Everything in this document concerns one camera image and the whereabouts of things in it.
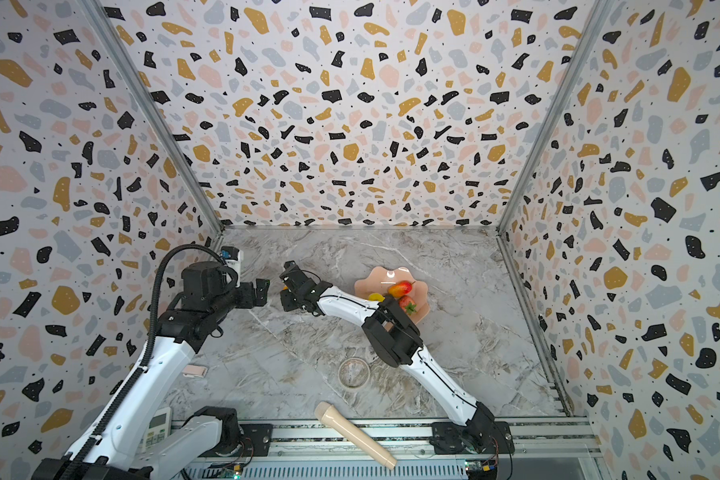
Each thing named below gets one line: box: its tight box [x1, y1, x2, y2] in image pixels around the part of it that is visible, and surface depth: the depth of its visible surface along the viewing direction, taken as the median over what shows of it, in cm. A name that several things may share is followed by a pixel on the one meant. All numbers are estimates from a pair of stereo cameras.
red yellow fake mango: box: [388, 280, 416, 299], surface depth 101 cm
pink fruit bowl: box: [354, 266, 430, 325], surface depth 103 cm
